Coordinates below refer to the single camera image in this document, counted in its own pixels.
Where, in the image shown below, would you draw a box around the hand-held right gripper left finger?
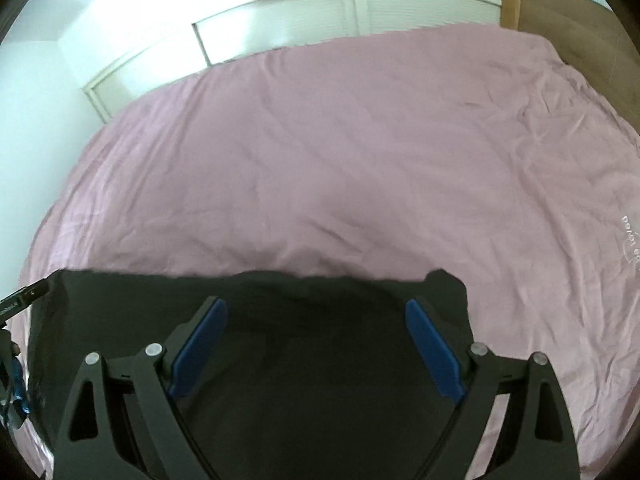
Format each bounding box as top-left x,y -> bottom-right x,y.
52,297 -> 229,480

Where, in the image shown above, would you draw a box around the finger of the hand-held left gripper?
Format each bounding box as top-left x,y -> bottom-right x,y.
0,281 -> 51,318

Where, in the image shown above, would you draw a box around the wooden headboard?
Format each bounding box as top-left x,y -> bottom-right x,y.
500,0 -> 640,138

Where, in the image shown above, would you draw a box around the white louvered wardrobe doors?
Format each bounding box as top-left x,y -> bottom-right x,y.
82,0 -> 503,123

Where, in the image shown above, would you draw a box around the black hooded puffer jacket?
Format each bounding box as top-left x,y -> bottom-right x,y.
22,269 -> 476,480

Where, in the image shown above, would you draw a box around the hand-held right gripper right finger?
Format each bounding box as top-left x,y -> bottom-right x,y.
405,299 -> 581,480

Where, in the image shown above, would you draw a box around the pink bed sheet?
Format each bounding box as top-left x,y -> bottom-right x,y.
10,27 -> 640,480

